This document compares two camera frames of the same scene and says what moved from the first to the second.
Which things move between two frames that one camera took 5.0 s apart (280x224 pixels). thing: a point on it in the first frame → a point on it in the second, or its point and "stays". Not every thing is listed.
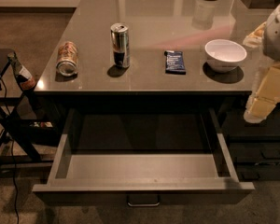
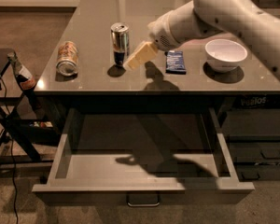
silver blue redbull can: [120, 45] stays
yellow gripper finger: [274, 86] → [161, 34]
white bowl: [224, 55] stays
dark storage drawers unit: [259, 151] stays
